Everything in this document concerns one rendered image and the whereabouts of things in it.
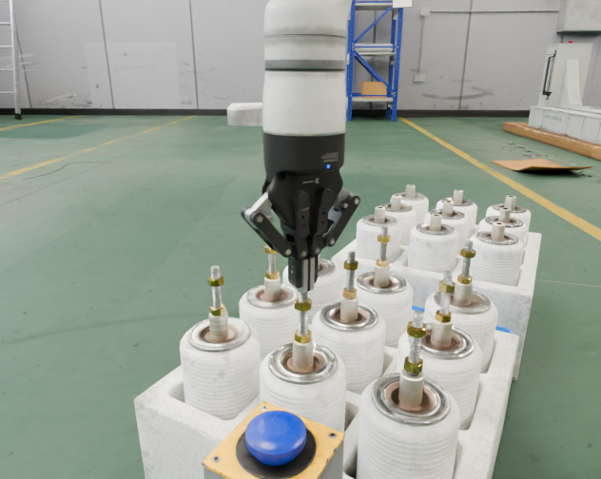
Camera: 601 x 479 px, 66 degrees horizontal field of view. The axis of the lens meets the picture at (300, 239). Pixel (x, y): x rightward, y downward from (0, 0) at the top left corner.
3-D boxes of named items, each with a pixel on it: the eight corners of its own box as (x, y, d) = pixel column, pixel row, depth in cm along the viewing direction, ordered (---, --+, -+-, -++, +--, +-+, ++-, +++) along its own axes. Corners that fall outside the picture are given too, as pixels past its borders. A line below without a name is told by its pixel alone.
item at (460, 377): (398, 426, 67) (408, 315, 61) (468, 447, 63) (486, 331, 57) (380, 475, 59) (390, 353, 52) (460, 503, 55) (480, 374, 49)
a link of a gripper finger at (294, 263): (298, 235, 46) (297, 280, 48) (271, 240, 45) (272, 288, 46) (306, 239, 45) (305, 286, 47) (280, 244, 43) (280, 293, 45)
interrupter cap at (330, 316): (326, 302, 65) (326, 297, 64) (380, 309, 63) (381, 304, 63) (313, 329, 58) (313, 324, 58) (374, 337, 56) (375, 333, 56)
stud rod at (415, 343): (404, 381, 44) (410, 312, 42) (410, 377, 45) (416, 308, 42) (413, 387, 44) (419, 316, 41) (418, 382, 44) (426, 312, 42)
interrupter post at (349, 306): (341, 313, 62) (341, 291, 61) (358, 316, 61) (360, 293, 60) (338, 322, 59) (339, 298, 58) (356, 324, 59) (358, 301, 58)
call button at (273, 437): (317, 444, 32) (317, 420, 31) (286, 487, 28) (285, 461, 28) (267, 423, 34) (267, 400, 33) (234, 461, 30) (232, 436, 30)
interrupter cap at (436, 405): (457, 431, 41) (458, 426, 41) (372, 426, 42) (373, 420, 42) (441, 379, 48) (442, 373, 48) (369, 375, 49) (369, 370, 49)
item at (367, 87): (383, 97, 606) (384, 81, 600) (386, 98, 583) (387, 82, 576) (360, 97, 608) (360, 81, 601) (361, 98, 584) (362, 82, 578)
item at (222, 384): (183, 481, 58) (168, 356, 52) (200, 426, 67) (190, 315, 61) (259, 482, 58) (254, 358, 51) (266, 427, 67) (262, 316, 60)
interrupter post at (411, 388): (424, 411, 44) (427, 381, 43) (398, 409, 44) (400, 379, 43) (420, 393, 46) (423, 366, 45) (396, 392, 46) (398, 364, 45)
